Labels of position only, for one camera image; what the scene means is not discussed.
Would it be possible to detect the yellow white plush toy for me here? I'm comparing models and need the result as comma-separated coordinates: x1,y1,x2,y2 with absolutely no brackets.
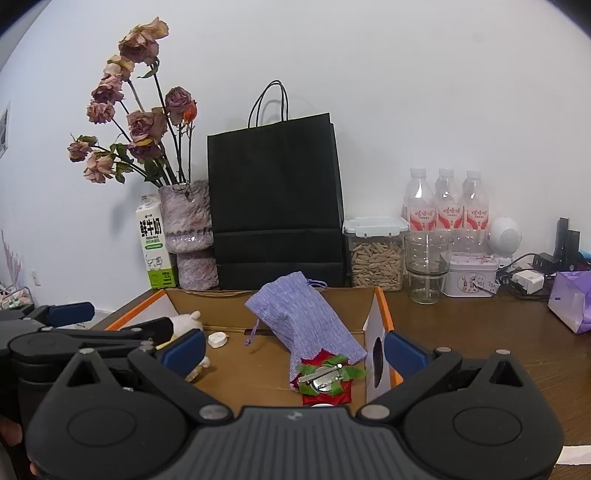
156,311,211,383

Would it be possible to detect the small white round cap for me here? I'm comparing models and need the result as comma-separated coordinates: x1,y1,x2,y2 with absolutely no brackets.
207,331,228,349

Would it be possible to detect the red green ribbon bow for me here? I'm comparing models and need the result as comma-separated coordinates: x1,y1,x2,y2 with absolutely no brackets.
290,350,366,407

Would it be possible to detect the purple fabric drawstring pouch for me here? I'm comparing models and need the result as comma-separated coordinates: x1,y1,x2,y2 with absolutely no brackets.
245,272,367,381

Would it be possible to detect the red orange cardboard box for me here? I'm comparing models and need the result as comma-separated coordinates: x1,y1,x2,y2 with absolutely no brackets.
96,288,403,413

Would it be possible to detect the green white milk carton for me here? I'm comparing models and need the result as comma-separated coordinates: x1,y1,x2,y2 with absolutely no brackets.
135,194,177,289

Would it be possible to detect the white floral tin box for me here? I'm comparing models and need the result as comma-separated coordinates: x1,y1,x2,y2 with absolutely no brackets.
443,252,499,298

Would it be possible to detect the clear glass cup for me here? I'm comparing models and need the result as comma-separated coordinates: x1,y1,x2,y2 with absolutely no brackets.
404,231,453,305

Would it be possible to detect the clear seed storage container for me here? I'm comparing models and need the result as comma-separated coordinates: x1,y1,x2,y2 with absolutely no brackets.
342,217,410,291

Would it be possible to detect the white power adapter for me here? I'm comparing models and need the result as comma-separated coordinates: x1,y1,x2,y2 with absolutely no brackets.
511,270,545,295

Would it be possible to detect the water bottle left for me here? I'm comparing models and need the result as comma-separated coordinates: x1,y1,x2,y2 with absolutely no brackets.
403,168,437,232

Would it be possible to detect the water bottle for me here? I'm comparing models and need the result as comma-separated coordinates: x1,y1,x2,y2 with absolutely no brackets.
403,168,437,232
462,170,490,238
435,168,464,231

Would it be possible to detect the purple textured vase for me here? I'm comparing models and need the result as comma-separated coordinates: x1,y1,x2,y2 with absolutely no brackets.
158,180,218,291

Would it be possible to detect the white round speaker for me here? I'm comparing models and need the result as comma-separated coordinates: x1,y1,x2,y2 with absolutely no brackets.
488,217,522,257

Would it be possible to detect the water bottle middle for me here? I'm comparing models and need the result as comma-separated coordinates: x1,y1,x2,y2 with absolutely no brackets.
435,168,464,231

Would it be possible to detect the water bottle right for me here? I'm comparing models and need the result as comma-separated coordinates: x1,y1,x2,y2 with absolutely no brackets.
462,170,490,238

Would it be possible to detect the purple tissue pack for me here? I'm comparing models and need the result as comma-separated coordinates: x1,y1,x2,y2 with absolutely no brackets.
548,271,591,334

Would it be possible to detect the black paper shopping bag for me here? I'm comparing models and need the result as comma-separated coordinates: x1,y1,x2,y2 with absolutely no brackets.
207,91,348,290

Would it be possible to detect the black device stand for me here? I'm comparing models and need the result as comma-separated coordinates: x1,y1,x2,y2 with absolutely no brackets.
554,217,580,271

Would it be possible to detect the white paper receipt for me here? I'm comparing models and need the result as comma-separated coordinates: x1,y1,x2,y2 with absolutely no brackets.
556,445,591,466

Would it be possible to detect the dried pink roses bouquet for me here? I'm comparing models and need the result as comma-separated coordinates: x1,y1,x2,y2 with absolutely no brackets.
67,17,198,188

